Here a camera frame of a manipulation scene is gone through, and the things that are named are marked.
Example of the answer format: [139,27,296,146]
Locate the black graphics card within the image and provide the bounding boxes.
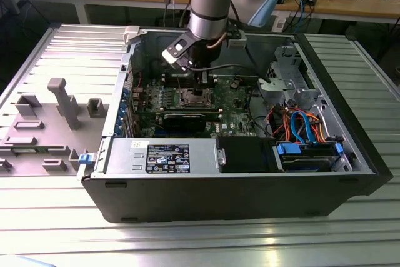
[155,111,209,138]

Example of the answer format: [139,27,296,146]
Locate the silver power supply unit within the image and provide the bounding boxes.
[104,137,219,176]

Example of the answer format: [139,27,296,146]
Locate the black PC case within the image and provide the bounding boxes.
[76,25,394,224]

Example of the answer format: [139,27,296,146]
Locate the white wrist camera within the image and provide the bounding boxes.
[161,31,196,71]

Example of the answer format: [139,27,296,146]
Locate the copper curved tube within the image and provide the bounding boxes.
[206,31,228,51]

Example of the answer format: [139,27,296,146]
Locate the blue flat wire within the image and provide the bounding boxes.
[289,109,316,146]

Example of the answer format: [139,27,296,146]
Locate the blue plastic case latch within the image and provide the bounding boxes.
[78,153,95,166]

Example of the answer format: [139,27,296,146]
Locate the grey parts rack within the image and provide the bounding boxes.
[0,77,111,178]

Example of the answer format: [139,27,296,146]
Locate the hard disk in blue carrier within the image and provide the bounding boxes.
[273,141,344,173]

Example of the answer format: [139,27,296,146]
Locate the RAM slot white latches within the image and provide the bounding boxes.
[163,79,219,85]
[162,73,220,79]

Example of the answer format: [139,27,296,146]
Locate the orange wire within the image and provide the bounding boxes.
[271,106,293,139]
[296,109,328,144]

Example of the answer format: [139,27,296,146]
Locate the green motherboard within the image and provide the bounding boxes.
[130,73,263,139]

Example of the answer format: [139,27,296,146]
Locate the black camera cable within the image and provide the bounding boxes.
[189,63,273,84]

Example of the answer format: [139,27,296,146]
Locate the metal socket cover frame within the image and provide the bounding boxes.
[178,87,216,108]

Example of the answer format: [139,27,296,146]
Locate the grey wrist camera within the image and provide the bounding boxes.
[226,29,248,49]

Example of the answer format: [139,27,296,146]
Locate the blue network cable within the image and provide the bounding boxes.
[293,0,309,32]

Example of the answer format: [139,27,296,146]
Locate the silver green CPU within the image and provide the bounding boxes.
[184,90,208,104]

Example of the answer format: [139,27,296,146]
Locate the silver metal drive cage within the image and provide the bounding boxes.
[256,44,324,114]

